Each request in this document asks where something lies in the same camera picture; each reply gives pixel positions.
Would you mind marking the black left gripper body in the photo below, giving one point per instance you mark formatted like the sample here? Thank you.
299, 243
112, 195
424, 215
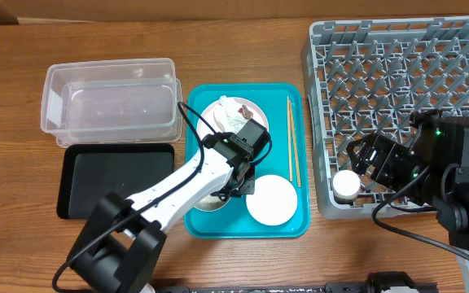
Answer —
238, 185

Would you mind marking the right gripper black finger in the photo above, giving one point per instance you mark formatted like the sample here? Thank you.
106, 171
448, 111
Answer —
361, 162
359, 150

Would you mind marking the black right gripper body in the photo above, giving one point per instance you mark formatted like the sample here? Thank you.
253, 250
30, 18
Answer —
393, 165

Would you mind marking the white plastic cup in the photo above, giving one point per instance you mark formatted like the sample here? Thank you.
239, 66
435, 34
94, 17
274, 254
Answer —
346, 185

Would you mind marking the grey bowl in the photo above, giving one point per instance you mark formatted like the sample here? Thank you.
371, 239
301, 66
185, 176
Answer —
212, 202

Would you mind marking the white napkin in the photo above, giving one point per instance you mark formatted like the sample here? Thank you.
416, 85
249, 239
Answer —
228, 115

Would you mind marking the red snack wrapper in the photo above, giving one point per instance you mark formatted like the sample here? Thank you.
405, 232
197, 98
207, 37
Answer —
245, 113

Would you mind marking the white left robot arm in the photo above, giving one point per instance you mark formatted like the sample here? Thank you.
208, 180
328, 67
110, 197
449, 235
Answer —
120, 244

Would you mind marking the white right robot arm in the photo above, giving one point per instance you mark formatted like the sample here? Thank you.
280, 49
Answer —
433, 172

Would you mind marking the grey dishwasher rack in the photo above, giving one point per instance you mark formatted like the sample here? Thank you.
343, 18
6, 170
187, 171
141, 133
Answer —
367, 76

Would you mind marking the pink bowl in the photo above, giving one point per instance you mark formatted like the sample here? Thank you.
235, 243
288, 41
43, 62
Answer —
273, 202

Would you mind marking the teal plastic tray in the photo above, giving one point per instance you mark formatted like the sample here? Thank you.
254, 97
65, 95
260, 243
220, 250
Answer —
234, 220

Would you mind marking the wooden chopstick left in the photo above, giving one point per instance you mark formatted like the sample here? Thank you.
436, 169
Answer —
289, 139

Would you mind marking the wooden chopstick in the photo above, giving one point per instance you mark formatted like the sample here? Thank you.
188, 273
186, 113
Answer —
289, 139
294, 142

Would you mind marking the pink plate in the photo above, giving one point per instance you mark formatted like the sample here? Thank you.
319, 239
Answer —
207, 114

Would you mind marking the wooden chopstick right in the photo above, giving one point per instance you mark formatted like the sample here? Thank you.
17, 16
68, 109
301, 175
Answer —
294, 142

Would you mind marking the clear plastic bin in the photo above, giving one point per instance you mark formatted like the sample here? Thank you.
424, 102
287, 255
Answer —
107, 101

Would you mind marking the black tray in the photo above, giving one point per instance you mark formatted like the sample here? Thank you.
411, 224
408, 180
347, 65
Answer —
91, 171

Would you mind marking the black rail at bottom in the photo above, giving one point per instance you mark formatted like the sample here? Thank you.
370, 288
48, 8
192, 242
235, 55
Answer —
381, 282

